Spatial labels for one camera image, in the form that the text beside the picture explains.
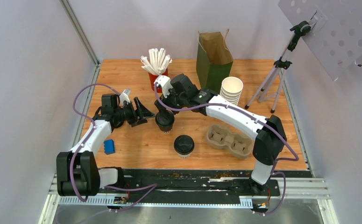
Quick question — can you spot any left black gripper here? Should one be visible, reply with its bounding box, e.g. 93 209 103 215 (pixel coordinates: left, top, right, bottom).
115 97 156 127

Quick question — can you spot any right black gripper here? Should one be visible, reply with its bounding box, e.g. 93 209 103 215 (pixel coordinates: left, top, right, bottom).
155 84 188 120

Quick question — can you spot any black coffee lid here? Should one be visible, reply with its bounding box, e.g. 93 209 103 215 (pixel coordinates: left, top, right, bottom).
173 135 195 155
155 111 175 128

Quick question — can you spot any white paper cup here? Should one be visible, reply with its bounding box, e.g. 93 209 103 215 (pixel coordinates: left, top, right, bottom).
178 153 191 158

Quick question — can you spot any green paper bag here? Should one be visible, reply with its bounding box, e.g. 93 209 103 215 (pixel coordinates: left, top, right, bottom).
196 29 234 93

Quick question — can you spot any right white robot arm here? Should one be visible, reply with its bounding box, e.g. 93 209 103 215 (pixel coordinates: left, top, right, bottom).
154 74 287 195

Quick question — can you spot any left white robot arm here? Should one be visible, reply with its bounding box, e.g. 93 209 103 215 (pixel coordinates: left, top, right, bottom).
56 94 155 199

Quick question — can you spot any stack of black lids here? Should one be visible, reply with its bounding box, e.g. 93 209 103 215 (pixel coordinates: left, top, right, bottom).
111 114 125 129

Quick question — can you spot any red cup holder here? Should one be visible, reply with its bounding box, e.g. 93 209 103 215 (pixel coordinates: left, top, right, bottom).
148 69 169 91

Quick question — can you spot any blue toy brick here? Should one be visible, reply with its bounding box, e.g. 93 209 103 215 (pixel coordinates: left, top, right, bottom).
104 139 115 155

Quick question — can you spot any white wrapped straws bundle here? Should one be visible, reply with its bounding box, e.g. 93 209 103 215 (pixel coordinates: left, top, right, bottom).
140 48 172 76

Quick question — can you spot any stack of white paper cups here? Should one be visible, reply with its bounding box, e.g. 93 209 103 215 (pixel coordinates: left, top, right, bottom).
220 77 244 105

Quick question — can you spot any brown cardboard cup carrier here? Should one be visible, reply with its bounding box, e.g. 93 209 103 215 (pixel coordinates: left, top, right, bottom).
206 124 254 160

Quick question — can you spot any grey tripod stand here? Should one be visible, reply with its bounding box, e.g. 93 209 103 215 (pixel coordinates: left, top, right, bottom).
244 21 315 113

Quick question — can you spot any grey perforated panel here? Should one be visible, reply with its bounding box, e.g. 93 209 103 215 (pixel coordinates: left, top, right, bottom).
278 0 362 81

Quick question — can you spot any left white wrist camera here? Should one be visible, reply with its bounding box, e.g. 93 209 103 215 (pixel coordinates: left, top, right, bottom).
119 88 131 106

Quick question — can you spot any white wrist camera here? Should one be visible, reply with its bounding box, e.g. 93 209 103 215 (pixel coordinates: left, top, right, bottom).
155 75 173 98
119 88 131 106

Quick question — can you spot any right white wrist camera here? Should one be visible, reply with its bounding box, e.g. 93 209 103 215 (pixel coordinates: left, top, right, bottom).
155 75 173 98

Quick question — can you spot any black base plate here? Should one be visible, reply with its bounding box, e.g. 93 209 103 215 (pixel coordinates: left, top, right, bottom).
115 169 281 204

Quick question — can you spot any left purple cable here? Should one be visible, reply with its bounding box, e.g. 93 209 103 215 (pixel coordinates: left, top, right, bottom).
69 83 158 214

